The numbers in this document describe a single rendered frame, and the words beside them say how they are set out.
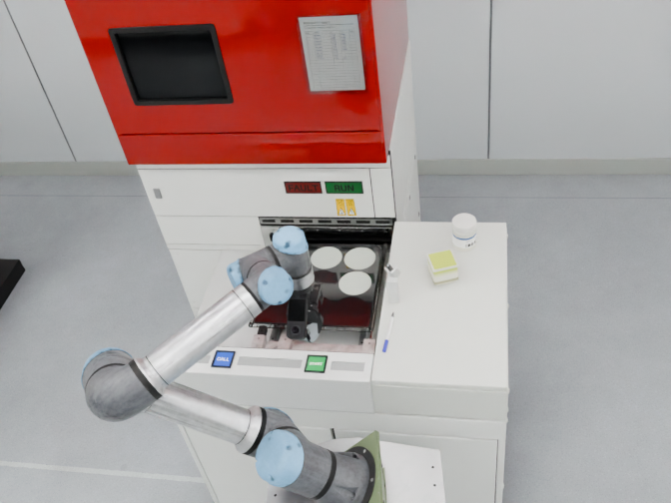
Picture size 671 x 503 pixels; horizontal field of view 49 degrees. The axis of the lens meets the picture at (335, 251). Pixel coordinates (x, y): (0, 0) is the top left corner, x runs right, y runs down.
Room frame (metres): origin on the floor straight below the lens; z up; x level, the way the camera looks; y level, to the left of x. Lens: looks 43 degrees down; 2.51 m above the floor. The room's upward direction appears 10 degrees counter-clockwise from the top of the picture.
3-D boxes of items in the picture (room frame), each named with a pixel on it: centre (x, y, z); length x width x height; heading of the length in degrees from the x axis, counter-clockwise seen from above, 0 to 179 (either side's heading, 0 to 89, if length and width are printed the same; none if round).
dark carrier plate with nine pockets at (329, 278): (1.62, 0.06, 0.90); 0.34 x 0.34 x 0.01; 74
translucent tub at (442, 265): (1.49, -0.29, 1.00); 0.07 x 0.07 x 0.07; 4
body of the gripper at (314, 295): (1.28, 0.10, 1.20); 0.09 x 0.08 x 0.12; 163
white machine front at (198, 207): (1.89, 0.19, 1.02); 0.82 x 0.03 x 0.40; 74
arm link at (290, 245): (1.27, 0.10, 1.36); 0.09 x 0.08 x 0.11; 113
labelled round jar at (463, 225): (1.61, -0.39, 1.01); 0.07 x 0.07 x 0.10
